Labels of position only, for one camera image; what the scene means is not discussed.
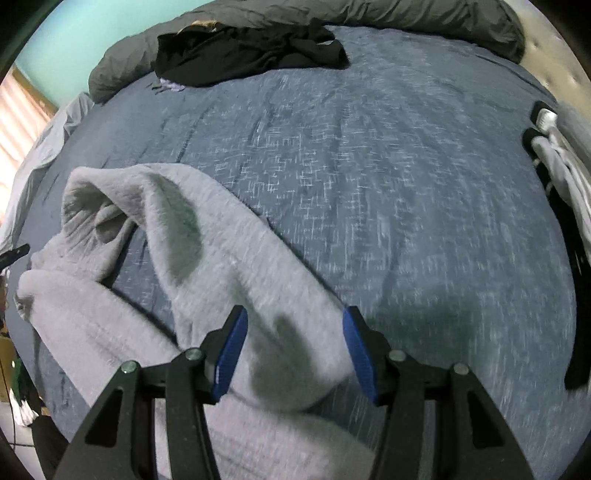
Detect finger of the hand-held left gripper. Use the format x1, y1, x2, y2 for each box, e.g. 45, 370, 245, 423
0, 244, 31, 268

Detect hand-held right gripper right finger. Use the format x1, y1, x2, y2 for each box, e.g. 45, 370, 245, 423
342, 305, 536, 480

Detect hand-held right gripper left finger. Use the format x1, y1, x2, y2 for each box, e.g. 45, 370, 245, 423
55, 305, 250, 480

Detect grey quilted fleece garment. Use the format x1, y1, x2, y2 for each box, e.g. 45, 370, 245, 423
14, 164, 377, 480

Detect light grey bed sheet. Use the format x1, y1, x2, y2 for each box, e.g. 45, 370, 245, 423
0, 92, 95, 252

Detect pink window curtain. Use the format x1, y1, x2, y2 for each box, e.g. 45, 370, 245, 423
0, 65, 58, 176

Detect blue patterned bedspread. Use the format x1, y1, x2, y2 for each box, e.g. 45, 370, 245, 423
14, 25, 580, 480

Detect black folded garment white stripes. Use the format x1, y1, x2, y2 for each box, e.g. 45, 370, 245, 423
522, 100, 591, 391

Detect black crumpled garment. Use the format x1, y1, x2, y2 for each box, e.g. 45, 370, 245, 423
154, 21, 349, 88

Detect dark grey rolled duvet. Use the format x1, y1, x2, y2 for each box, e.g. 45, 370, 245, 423
88, 0, 527, 104

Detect beige tufted headboard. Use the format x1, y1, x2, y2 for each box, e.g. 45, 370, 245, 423
501, 0, 587, 107

